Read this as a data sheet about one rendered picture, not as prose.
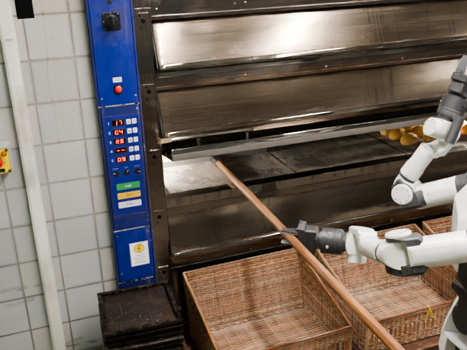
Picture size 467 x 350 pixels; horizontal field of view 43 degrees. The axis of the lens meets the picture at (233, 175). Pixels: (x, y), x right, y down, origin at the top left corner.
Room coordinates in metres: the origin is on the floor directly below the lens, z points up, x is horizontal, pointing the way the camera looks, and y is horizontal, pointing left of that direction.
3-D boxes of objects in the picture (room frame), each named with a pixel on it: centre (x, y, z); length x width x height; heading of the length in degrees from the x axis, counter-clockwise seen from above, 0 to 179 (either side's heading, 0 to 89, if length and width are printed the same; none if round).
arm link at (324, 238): (1.82, -0.28, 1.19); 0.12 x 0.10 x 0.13; 74
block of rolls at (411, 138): (3.14, -0.97, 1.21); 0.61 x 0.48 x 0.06; 19
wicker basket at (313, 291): (2.08, -0.11, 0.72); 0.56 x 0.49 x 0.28; 111
